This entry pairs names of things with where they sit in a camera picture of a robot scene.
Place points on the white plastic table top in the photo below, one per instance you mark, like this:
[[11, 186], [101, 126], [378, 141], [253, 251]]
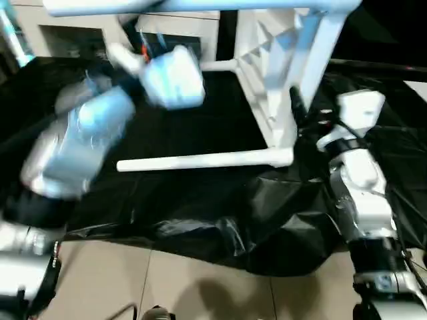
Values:
[[273, 80]]

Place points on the white plastic table leg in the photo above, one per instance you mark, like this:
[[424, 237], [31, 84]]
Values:
[[217, 65], [200, 160], [200, 5]]

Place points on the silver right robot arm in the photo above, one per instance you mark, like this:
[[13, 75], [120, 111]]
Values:
[[363, 200]]

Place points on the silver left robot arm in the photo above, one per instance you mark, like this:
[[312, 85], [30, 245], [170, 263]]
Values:
[[80, 146]]

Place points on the black work mat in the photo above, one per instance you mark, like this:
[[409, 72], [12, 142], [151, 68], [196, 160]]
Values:
[[200, 113]]

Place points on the red bottle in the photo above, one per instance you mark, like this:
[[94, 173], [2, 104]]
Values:
[[143, 48]]

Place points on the white cabinet with glass doors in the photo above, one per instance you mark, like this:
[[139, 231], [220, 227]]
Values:
[[87, 26]]

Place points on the grey left robot foot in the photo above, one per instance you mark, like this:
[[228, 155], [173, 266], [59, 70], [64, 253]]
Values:
[[159, 313]]

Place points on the grey window curtain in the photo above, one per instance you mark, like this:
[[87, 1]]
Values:
[[13, 36]]

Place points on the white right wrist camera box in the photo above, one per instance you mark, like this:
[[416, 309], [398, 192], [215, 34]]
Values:
[[360, 110]]

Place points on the grey horizontal rail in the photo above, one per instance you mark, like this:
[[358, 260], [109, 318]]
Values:
[[380, 64]]

